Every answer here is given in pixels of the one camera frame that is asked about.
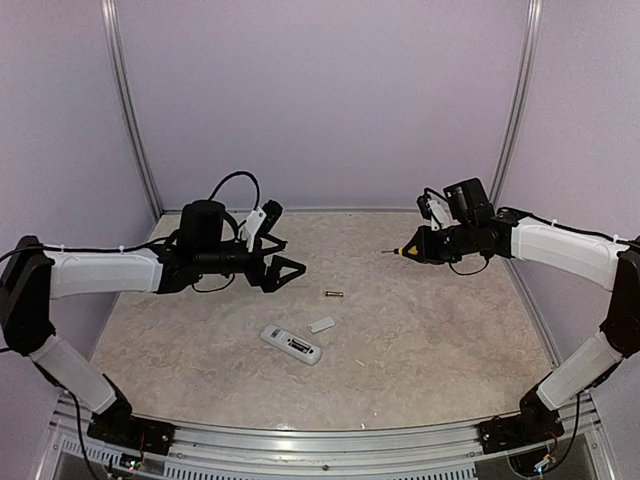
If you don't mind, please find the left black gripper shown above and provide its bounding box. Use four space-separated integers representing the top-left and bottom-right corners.
197 235 305 292

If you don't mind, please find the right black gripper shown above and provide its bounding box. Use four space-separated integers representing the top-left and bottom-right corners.
404 219 477 264

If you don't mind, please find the yellow handled screwdriver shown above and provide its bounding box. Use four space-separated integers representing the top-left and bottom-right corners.
381 246 419 258

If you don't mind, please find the white battery cover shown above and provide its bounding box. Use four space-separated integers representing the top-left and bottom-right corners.
308 317 336 334

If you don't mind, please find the white remote control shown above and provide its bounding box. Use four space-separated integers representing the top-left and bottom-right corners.
260 324 322 366

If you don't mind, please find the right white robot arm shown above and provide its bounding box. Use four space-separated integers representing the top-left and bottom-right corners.
394 178 639 444

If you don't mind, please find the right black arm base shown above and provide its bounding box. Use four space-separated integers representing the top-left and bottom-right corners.
477 388 565 454

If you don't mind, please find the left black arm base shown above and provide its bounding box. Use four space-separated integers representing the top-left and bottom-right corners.
87 375 176 456

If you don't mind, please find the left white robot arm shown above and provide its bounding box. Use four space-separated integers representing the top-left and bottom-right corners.
1 200 306 445

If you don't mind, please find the front aluminium rail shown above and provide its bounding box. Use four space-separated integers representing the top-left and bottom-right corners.
47 394 601 480

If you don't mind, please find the right aluminium corner post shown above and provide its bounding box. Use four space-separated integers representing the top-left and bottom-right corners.
489 0 543 205

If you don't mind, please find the aluminium corner post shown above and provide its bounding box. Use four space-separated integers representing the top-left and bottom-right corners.
100 0 164 220
489 0 543 205

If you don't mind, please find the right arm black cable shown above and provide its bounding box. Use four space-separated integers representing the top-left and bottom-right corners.
422 187 640 277

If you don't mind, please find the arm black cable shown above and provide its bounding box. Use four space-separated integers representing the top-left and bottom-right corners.
0 172 264 294
422 187 640 277

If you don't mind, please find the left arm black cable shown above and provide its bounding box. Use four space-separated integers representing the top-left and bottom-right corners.
0 172 264 294

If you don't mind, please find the left aluminium corner post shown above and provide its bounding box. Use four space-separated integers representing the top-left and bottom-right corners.
100 0 164 220

